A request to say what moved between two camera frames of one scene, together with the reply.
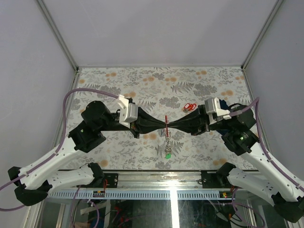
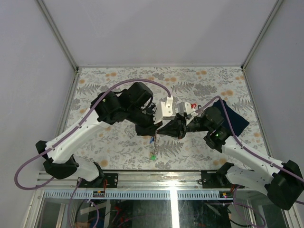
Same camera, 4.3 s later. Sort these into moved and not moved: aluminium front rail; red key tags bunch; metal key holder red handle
Moved: metal key holder red handle
Not moved: red key tags bunch; aluminium front rail
